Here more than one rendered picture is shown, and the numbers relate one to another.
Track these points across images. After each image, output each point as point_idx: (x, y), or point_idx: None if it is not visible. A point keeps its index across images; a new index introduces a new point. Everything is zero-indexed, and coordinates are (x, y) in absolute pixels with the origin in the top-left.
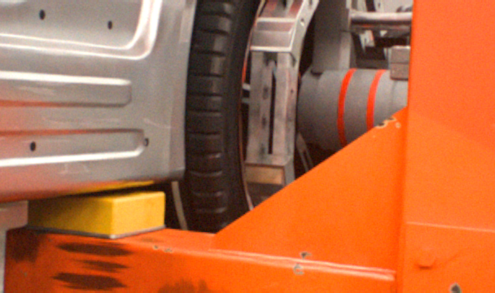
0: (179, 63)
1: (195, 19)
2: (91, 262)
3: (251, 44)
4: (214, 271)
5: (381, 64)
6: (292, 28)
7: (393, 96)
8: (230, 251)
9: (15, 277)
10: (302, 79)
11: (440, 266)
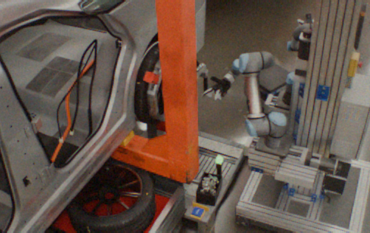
0: (132, 110)
1: (135, 91)
2: (121, 150)
3: (147, 95)
4: (141, 155)
5: None
6: (154, 94)
7: None
8: (144, 152)
9: None
10: None
11: (174, 164)
